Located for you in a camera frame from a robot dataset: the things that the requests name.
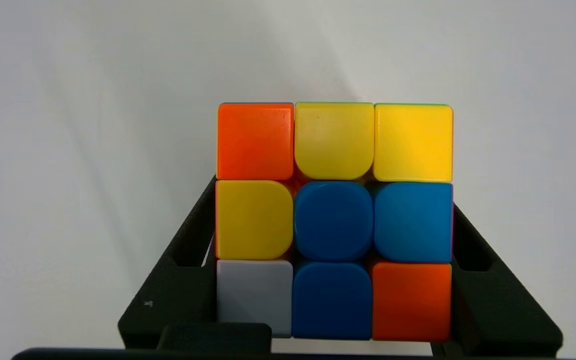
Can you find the multicolour rubiks cube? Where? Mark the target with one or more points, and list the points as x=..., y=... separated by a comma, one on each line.
x=334, y=220

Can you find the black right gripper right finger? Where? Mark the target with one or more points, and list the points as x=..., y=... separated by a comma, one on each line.
x=493, y=300

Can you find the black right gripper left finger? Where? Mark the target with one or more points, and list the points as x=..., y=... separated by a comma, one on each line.
x=178, y=290

